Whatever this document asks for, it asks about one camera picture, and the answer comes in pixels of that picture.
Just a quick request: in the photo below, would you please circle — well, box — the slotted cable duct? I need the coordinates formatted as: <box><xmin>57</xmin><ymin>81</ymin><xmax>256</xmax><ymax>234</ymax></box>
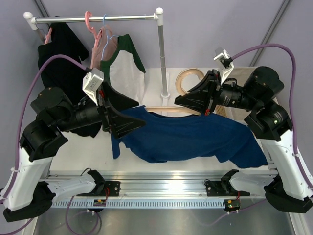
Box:
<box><xmin>52</xmin><ymin>198</ymin><xmax>225</xmax><ymax>209</ymax></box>

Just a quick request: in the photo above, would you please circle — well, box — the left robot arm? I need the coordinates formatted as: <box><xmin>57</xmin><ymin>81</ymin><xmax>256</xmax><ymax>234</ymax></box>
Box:
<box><xmin>1</xmin><ymin>82</ymin><xmax>145</xmax><ymax>222</ymax></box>

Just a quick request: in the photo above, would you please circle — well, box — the aluminium mounting rail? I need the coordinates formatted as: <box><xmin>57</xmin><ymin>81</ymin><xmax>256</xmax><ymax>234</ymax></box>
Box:
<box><xmin>46</xmin><ymin>170</ymin><xmax>279</xmax><ymax>198</ymax></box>

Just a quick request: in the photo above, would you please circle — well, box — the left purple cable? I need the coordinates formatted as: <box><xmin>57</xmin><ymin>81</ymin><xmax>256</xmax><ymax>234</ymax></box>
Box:
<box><xmin>0</xmin><ymin>55</ymin><xmax>88</xmax><ymax>204</ymax></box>

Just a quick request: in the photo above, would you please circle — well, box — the black t shirt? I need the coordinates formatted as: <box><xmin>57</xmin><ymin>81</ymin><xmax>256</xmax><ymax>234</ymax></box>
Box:
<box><xmin>31</xmin><ymin>22</ymin><xmax>101</xmax><ymax>138</ymax></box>

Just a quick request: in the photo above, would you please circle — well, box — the purple cable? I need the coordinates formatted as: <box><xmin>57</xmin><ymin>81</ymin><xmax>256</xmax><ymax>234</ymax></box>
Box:
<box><xmin>0</xmin><ymin>55</ymin><xmax>88</xmax><ymax>204</ymax></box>
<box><xmin>231</xmin><ymin>43</ymin><xmax>313</xmax><ymax>196</ymax></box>

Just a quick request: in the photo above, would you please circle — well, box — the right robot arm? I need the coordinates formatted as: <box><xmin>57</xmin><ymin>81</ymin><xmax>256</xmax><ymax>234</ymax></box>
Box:
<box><xmin>175</xmin><ymin>66</ymin><xmax>313</xmax><ymax>213</ymax></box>

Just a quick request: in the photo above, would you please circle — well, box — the green and white shirt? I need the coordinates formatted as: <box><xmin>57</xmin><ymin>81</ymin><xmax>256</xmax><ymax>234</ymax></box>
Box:
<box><xmin>100</xmin><ymin>34</ymin><xmax>146</xmax><ymax>104</ymax></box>

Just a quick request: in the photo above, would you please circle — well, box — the wicker basket with liner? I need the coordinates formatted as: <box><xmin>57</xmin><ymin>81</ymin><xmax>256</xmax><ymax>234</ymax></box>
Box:
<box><xmin>215</xmin><ymin>66</ymin><xmax>257</xmax><ymax>123</ymax></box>

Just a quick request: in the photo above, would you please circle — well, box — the light blue wire hanger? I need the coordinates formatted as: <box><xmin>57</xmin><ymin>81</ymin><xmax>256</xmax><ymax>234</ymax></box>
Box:
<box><xmin>101</xmin><ymin>14</ymin><xmax>119</xmax><ymax>59</ymax></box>

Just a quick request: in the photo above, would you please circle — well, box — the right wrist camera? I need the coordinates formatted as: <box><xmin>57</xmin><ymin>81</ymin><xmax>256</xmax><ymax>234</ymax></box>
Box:
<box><xmin>213</xmin><ymin>47</ymin><xmax>234</xmax><ymax>84</ymax></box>

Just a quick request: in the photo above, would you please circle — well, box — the pink hanger under black shirt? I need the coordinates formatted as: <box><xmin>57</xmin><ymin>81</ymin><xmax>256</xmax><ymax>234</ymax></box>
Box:
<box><xmin>44</xmin><ymin>27</ymin><xmax>53</xmax><ymax>45</ymax></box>

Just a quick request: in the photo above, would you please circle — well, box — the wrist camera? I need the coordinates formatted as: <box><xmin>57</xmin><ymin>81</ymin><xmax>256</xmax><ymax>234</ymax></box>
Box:
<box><xmin>82</xmin><ymin>68</ymin><xmax>104</xmax><ymax>105</ymax></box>
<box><xmin>213</xmin><ymin>47</ymin><xmax>234</xmax><ymax>84</ymax></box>

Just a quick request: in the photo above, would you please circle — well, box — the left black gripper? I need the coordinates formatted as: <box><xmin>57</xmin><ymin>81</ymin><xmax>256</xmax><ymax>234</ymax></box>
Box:
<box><xmin>55</xmin><ymin>79</ymin><xmax>146</xmax><ymax>138</ymax></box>

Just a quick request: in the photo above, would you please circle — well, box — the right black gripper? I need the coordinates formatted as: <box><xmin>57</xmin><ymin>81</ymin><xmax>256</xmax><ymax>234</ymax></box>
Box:
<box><xmin>176</xmin><ymin>70</ymin><xmax>260</xmax><ymax>115</ymax></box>

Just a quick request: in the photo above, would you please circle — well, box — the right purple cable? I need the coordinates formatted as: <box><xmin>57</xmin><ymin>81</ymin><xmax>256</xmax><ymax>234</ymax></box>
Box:
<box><xmin>231</xmin><ymin>43</ymin><xmax>313</xmax><ymax>196</ymax></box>

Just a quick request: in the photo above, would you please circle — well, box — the blue t shirt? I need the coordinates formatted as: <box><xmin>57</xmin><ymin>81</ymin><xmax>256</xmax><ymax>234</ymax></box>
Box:
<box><xmin>111</xmin><ymin>106</ymin><xmax>268</xmax><ymax>169</ymax></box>

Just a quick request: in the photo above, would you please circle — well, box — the wooden hanger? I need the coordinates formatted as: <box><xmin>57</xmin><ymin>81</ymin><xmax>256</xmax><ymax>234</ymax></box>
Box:
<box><xmin>145</xmin><ymin>68</ymin><xmax>204</xmax><ymax>116</ymax></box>

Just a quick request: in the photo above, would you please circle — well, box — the pink shirt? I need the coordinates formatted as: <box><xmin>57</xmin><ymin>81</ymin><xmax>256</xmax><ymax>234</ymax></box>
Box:
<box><xmin>90</xmin><ymin>26</ymin><xmax>117</xmax><ymax>69</ymax></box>

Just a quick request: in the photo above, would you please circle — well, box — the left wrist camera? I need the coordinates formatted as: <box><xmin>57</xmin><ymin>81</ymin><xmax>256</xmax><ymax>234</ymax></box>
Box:
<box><xmin>82</xmin><ymin>68</ymin><xmax>104</xmax><ymax>105</ymax></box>

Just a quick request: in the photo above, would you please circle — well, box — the metal clothes rack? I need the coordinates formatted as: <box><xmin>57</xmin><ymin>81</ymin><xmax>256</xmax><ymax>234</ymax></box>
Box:
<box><xmin>23</xmin><ymin>7</ymin><xmax>170</xmax><ymax>98</ymax></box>

